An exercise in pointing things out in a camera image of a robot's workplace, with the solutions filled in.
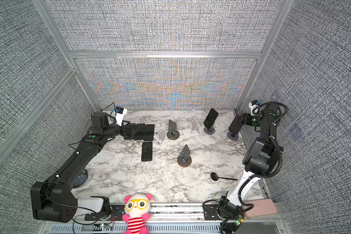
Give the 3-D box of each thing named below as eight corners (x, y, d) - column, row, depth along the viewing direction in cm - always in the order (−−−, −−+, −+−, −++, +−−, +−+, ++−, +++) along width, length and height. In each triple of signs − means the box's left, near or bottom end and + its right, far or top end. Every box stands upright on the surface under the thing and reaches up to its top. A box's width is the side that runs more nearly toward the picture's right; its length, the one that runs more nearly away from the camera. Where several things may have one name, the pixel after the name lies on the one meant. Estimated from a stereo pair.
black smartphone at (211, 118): (202, 127, 109) (205, 113, 97) (208, 122, 112) (212, 107, 100) (208, 132, 106) (213, 118, 94) (214, 126, 109) (219, 112, 97)
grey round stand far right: (225, 137, 106) (227, 134, 102) (227, 134, 107) (228, 130, 104) (236, 141, 103) (238, 138, 100) (237, 138, 105) (239, 134, 102)
